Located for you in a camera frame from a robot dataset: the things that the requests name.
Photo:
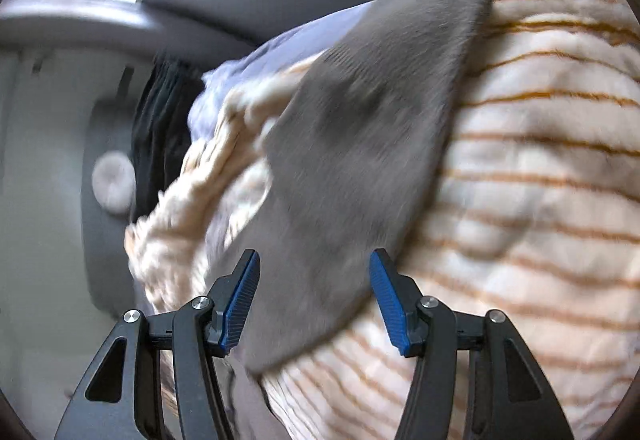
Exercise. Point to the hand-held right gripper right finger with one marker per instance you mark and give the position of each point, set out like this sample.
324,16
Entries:
387,300

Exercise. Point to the grey knit garment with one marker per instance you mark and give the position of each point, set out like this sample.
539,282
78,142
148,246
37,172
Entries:
350,159

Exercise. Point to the black cloth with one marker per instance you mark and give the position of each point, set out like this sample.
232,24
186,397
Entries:
160,139

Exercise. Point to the cream striped fleece blanket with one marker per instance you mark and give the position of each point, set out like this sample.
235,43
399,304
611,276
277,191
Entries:
530,200

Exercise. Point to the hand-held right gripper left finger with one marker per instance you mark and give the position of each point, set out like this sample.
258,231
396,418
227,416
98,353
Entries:
240,300

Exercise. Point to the white round fluffy thing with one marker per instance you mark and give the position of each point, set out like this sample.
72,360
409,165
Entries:
112,180

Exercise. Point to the lavender cloth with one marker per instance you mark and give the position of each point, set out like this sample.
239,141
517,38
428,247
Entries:
260,64

